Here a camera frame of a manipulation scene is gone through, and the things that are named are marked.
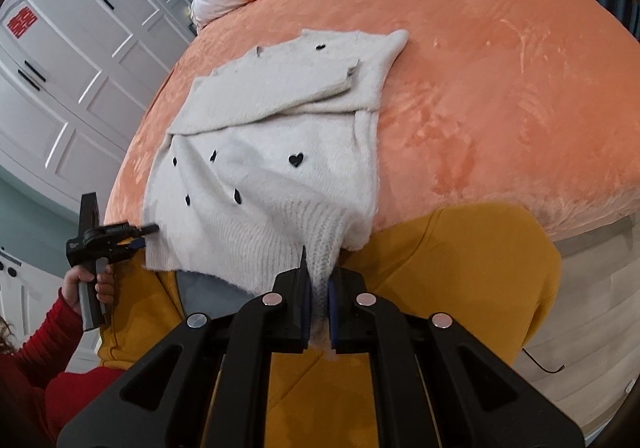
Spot orange plush blanket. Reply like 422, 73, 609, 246
102, 0, 640, 243

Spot beige knit sweater black hearts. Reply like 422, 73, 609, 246
141, 29, 410, 350

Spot white cabinet with black knobs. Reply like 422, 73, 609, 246
0, 248, 38, 323

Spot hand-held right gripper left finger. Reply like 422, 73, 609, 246
57, 248, 313, 448

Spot white panelled wardrobe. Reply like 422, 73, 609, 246
0, 0, 198, 201

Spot red paper door decoration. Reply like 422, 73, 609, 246
6, 6, 35, 39

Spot person's left hand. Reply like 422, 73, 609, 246
61, 268, 117, 317

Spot black cable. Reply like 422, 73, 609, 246
521, 348, 567, 375

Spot person's red sleeved left forearm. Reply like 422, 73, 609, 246
0, 290, 128, 448

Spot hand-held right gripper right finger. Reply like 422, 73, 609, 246
327, 267, 586, 448

